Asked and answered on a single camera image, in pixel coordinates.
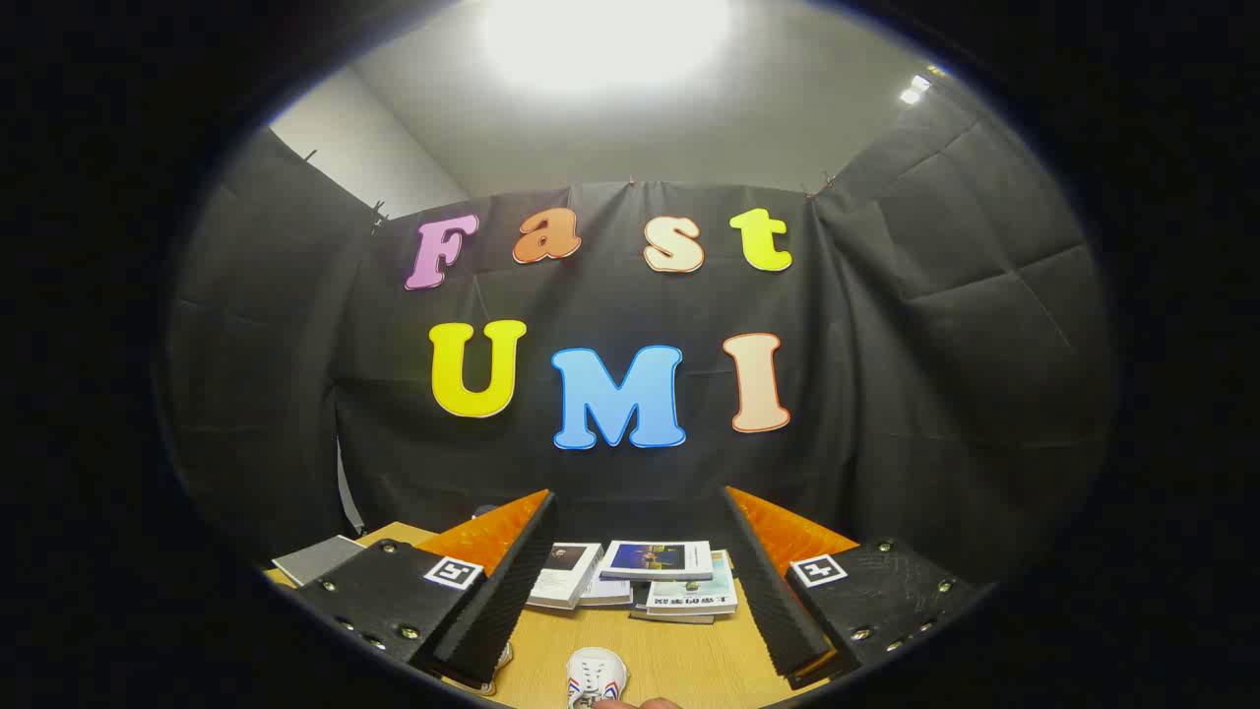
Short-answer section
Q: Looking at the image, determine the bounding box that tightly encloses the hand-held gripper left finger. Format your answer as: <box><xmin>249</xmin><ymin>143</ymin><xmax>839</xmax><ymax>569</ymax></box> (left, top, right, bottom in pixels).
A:
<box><xmin>293</xmin><ymin>489</ymin><xmax>558</xmax><ymax>690</ymax></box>

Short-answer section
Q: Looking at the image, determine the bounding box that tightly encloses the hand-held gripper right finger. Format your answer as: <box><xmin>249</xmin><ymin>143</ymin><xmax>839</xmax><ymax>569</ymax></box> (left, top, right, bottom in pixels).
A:
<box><xmin>724</xmin><ymin>485</ymin><xmax>991</xmax><ymax>690</ymax></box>

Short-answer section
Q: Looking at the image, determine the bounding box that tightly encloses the grey storage box lid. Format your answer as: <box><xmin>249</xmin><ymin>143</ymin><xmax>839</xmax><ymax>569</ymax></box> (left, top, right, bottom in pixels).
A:
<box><xmin>271</xmin><ymin>535</ymin><xmax>366</xmax><ymax>589</ymax></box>

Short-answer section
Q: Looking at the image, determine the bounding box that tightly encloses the white book with portrait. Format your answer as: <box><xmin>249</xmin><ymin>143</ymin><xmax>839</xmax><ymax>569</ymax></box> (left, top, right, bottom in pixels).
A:
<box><xmin>526</xmin><ymin>542</ymin><xmax>604</xmax><ymax>612</ymax></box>

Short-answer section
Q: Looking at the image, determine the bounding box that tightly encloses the book with pale sky cover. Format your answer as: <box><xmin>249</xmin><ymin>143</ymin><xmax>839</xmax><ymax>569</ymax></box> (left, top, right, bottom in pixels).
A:
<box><xmin>645</xmin><ymin>549</ymin><xmax>739</xmax><ymax>617</ymax></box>

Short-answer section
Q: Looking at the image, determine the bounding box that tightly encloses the book with blue picture cover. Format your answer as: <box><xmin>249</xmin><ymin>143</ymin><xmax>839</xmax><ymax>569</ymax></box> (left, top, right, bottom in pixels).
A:
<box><xmin>599</xmin><ymin>539</ymin><xmax>715</xmax><ymax>583</ymax></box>

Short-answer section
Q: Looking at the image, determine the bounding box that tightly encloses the black backdrop cloth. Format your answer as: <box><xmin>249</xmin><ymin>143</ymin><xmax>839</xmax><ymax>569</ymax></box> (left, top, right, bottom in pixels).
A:
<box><xmin>162</xmin><ymin>74</ymin><xmax>1118</xmax><ymax>582</ymax></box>

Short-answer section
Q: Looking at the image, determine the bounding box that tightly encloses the small ceiling light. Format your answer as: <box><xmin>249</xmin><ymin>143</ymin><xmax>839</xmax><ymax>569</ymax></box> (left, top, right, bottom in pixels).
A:
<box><xmin>898</xmin><ymin>64</ymin><xmax>946</xmax><ymax>106</ymax></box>

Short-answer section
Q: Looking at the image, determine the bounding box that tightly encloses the large ceiling light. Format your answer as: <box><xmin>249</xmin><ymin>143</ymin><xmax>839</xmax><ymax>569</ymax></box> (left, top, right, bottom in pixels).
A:
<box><xmin>480</xmin><ymin>0</ymin><xmax>735</xmax><ymax>96</ymax></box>

